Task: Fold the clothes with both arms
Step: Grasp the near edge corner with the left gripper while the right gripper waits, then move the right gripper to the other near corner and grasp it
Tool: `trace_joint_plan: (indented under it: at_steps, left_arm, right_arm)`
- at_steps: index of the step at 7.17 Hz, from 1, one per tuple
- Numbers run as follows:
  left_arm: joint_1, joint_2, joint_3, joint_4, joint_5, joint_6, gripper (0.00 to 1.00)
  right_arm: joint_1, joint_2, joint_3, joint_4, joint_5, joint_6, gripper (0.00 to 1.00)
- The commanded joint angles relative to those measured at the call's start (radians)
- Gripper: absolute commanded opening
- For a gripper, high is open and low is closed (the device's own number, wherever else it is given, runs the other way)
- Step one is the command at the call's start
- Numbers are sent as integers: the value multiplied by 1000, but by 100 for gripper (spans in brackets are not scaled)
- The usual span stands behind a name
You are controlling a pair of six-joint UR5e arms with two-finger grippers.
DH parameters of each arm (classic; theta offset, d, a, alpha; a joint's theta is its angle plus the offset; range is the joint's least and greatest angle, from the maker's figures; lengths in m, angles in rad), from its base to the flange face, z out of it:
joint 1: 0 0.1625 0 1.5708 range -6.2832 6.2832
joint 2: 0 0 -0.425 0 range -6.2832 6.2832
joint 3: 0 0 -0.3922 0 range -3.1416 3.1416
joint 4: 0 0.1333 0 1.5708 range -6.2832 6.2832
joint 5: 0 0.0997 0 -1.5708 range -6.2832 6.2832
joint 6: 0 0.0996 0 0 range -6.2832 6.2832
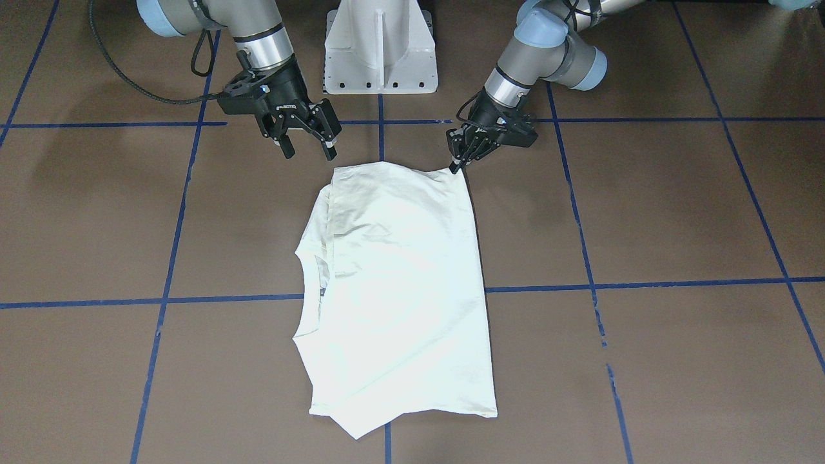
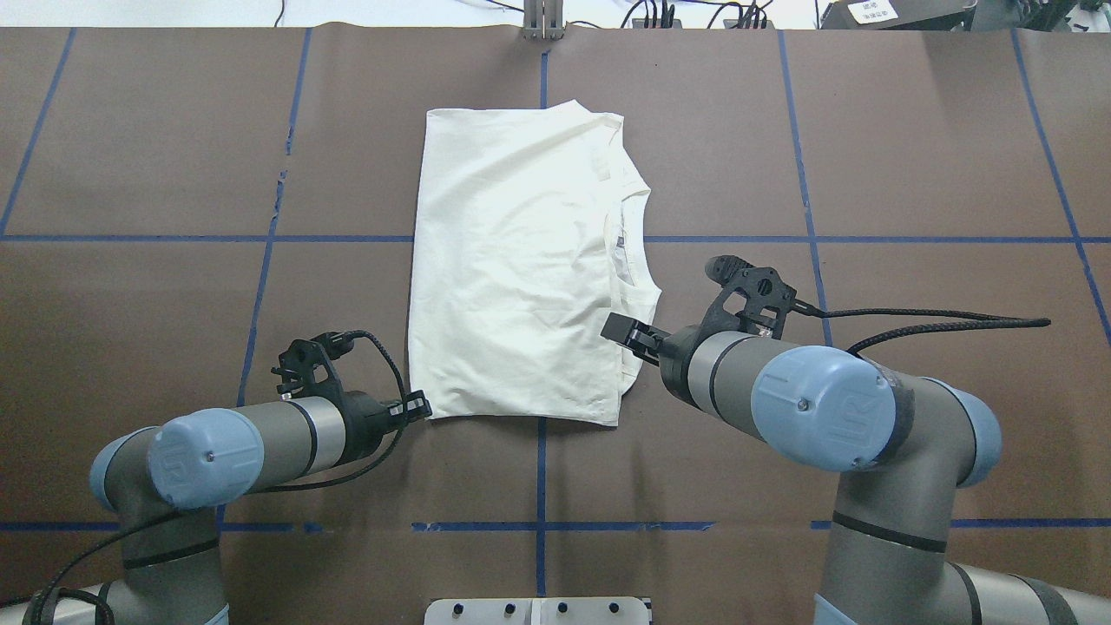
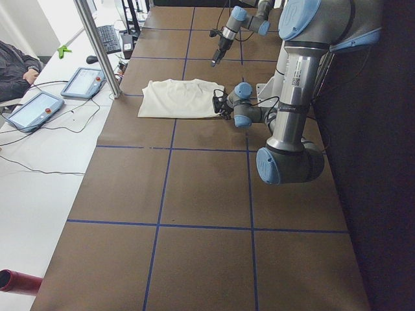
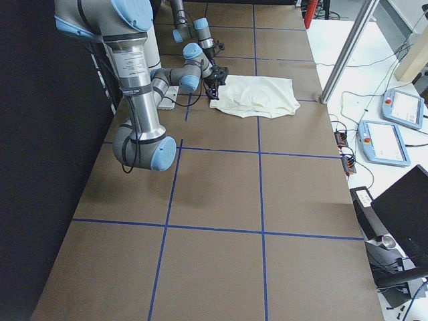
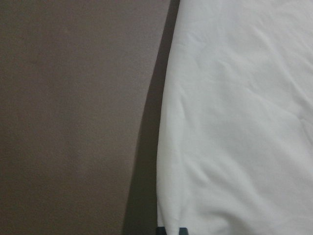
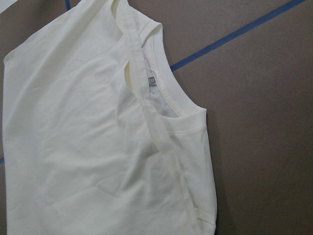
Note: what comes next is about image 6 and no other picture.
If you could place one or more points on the cream long-sleeve cat shirt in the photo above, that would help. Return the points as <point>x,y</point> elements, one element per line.
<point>98,136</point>

